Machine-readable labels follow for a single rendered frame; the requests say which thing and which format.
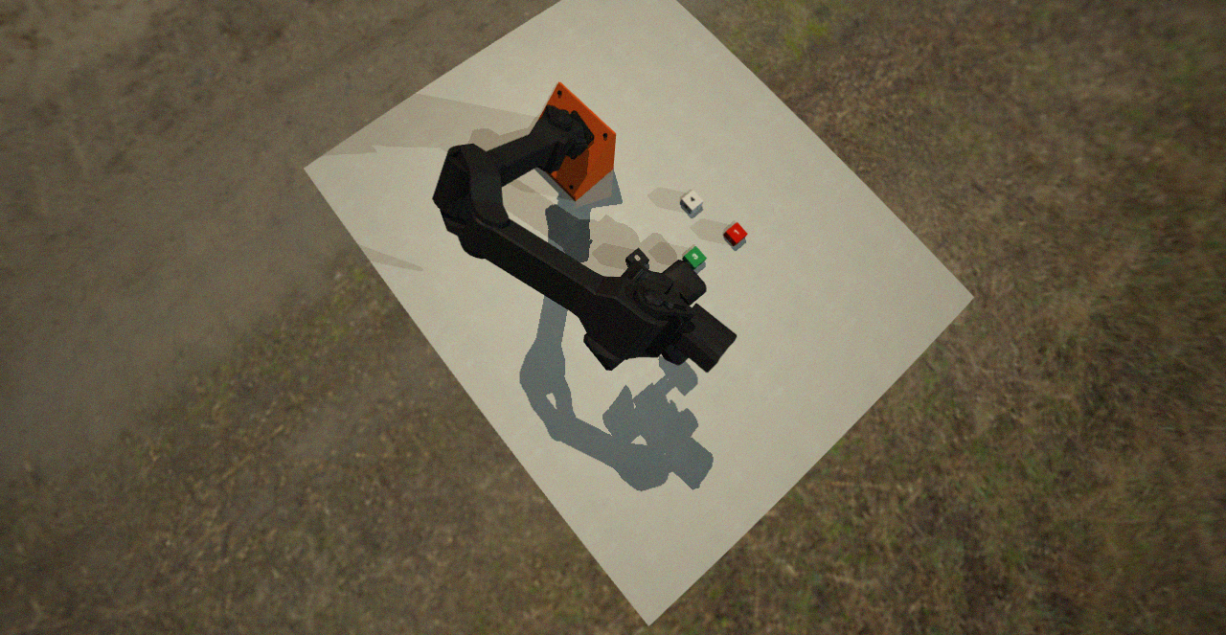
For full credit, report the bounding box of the green block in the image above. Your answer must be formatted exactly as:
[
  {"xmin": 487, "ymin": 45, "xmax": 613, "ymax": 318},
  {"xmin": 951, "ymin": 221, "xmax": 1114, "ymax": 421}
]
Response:
[{"xmin": 682, "ymin": 246, "xmax": 707, "ymax": 270}]

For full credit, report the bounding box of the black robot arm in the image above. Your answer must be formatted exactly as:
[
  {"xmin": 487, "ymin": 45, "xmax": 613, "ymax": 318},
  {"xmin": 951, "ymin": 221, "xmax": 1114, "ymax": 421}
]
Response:
[{"xmin": 432, "ymin": 104, "xmax": 737, "ymax": 373}]

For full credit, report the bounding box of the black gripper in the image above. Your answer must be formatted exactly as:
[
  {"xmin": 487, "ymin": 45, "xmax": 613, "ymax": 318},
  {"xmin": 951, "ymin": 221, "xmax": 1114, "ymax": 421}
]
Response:
[{"xmin": 584, "ymin": 260, "xmax": 707, "ymax": 371}]

